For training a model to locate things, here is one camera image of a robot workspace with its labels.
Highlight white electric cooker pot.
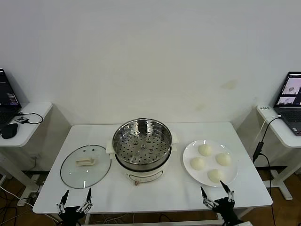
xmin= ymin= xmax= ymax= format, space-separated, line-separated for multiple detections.
xmin=106 ymin=131 xmax=179 ymax=186

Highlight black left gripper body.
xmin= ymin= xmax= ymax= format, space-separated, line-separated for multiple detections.
xmin=61 ymin=206 xmax=89 ymax=226

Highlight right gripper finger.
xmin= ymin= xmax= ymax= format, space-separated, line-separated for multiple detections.
xmin=200 ymin=186 xmax=217 ymax=208
xmin=220 ymin=180 xmax=235 ymax=204

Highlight thin black hub cable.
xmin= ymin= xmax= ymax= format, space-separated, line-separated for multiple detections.
xmin=16 ymin=112 xmax=44 ymax=125

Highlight small black usb hub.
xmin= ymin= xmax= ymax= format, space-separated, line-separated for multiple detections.
xmin=14 ymin=115 xmax=29 ymax=125

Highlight white steamed baozi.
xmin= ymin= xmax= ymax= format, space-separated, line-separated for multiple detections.
xmin=215 ymin=153 xmax=232 ymax=166
xmin=198 ymin=144 xmax=213 ymax=157
xmin=208 ymin=169 xmax=226 ymax=183
xmin=190 ymin=156 xmax=205 ymax=170

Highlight black cable with adapter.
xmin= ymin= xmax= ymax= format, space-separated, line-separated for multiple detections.
xmin=252 ymin=116 xmax=283 ymax=226

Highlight perforated steel steamer basket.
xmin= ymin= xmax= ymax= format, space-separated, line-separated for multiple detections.
xmin=111 ymin=117 xmax=173 ymax=170

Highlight grey laptop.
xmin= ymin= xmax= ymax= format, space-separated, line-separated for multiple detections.
xmin=273 ymin=71 xmax=301 ymax=137

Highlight white round plate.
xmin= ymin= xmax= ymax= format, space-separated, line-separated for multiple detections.
xmin=182 ymin=139 xmax=238 ymax=187

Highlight black computer mouse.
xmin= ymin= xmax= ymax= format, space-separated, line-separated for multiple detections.
xmin=1 ymin=122 xmax=19 ymax=139

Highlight white power strip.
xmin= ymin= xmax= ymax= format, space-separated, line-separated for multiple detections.
xmin=16 ymin=192 xmax=38 ymax=207

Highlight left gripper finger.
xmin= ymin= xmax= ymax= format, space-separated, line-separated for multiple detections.
xmin=55 ymin=189 xmax=70 ymax=214
xmin=79 ymin=187 xmax=93 ymax=214

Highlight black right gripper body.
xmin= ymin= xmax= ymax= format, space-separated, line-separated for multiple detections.
xmin=212 ymin=197 xmax=243 ymax=226

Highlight round glass pot lid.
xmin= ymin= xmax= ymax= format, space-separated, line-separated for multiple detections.
xmin=60 ymin=144 xmax=112 ymax=189

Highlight white table frame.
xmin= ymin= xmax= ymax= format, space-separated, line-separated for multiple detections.
xmin=83 ymin=208 xmax=230 ymax=226

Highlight white cable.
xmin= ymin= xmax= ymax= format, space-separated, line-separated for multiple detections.
xmin=253 ymin=114 xmax=282 ymax=142

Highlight black laptop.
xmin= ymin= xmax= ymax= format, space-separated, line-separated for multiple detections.
xmin=0 ymin=68 xmax=22 ymax=129

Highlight white side table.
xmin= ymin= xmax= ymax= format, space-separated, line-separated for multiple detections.
xmin=255 ymin=105 xmax=301 ymax=201
xmin=0 ymin=101 xmax=53 ymax=201

